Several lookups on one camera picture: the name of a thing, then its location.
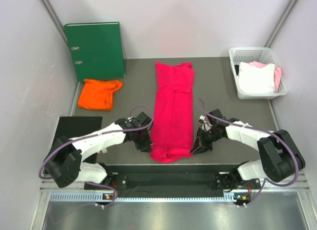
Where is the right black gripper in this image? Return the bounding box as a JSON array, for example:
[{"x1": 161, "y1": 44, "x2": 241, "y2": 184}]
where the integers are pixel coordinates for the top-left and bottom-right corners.
[{"x1": 190, "y1": 127, "x2": 223, "y2": 155}]

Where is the magenta t shirt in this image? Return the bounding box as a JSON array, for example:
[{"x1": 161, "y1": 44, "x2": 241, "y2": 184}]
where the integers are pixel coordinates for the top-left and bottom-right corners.
[{"x1": 151, "y1": 62, "x2": 195, "y2": 163}]

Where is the orange t shirt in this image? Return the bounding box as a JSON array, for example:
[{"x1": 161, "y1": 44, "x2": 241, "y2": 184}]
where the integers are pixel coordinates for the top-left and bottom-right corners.
[{"x1": 77, "y1": 79, "x2": 123, "y2": 111}]

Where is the green ring binder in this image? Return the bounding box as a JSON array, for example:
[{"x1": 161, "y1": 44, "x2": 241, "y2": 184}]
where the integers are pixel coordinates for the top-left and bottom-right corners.
[{"x1": 64, "y1": 22, "x2": 125, "y2": 82}]

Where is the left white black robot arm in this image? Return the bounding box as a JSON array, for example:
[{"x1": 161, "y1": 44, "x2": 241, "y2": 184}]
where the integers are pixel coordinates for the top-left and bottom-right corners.
[{"x1": 43, "y1": 112, "x2": 153, "y2": 189}]

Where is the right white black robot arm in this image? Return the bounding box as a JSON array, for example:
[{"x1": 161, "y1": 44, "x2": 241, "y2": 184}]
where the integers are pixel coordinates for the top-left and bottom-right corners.
[{"x1": 190, "y1": 109, "x2": 306, "y2": 188}]

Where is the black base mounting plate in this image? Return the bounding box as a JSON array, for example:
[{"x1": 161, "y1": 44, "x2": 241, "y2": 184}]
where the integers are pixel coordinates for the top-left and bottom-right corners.
[{"x1": 84, "y1": 164, "x2": 263, "y2": 198}]

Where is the black mat left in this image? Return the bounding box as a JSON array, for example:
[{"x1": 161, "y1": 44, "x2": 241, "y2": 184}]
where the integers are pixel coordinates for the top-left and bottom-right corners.
[{"x1": 45, "y1": 116, "x2": 103, "y2": 164}]

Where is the white t shirt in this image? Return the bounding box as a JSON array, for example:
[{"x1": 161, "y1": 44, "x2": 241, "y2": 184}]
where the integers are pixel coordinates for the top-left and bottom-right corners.
[{"x1": 238, "y1": 62, "x2": 275, "y2": 94}]

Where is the light pink t shirt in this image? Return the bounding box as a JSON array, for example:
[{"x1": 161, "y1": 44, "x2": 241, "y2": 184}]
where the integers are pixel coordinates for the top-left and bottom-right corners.
[{"x1": 249, "y1": 61, "x2": 282, "y2": 92}]

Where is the white plastic basket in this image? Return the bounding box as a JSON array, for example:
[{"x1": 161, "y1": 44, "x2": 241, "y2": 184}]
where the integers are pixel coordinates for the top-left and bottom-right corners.
[{"x1": 229, "y1": 46, "x2": 288, "y2": 99}]

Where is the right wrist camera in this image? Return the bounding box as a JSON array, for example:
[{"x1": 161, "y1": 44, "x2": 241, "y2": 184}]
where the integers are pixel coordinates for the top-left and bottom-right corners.
[{"x1": 199, "y1": 115, "x2": 205, "y2": 122}]

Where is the aluminium frame rail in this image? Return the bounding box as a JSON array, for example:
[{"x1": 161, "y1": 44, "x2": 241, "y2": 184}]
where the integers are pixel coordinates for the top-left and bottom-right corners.
[{"x1": 40, "y1": 174, "x2": 310, "y2": 203}]

